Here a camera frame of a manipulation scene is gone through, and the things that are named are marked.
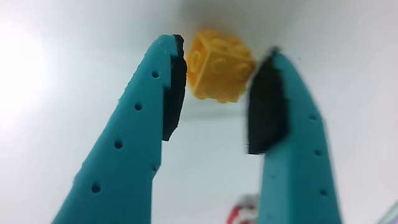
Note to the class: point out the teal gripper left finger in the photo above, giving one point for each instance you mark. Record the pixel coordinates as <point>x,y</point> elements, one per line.
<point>130,140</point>

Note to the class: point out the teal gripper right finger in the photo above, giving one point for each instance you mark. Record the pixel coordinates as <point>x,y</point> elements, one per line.
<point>295,155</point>

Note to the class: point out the yellow studded cube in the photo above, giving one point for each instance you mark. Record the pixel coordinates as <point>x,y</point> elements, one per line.
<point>217,71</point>

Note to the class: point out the red white striped cube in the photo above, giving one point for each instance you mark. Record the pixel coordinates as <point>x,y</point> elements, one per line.
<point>244,211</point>

